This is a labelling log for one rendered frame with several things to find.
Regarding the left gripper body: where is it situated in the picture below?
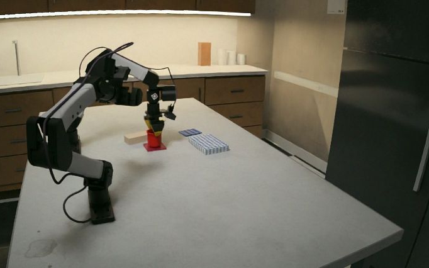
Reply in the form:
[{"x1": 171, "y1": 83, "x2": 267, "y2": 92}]
[{"x1": 143, "y1": 102, "x2": 165, "y2": 132}]

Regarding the red square coaster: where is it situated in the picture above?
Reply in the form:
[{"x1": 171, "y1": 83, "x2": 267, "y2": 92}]
[{"x1": 143, "y1": 143, "x2": 167, "y2": 152}]

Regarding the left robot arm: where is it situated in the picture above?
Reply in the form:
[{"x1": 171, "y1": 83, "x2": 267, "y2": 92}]
[{"x1": 67, "y1": 53, "x2": 176, "y2": 152}]

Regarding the red cup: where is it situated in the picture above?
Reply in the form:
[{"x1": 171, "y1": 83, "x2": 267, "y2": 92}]
[{"x1": 146, "y1": 129, "x2": 162, "y2": 148}]

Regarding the beige rectangular block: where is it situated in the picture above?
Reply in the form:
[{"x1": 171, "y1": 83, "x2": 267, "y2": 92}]
[{"x1": 124, "y1": 131, "x2": 147, "y2": 145}]

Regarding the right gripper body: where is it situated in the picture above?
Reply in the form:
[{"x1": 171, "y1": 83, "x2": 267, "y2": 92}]
[{"x1": 99, "y1": 84, "x2": 143, "y2": 107}]

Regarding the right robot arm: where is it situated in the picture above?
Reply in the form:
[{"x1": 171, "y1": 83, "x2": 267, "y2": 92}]
[{"x1": 26, "y1": 57, "x2": 130, "y2": 223}]

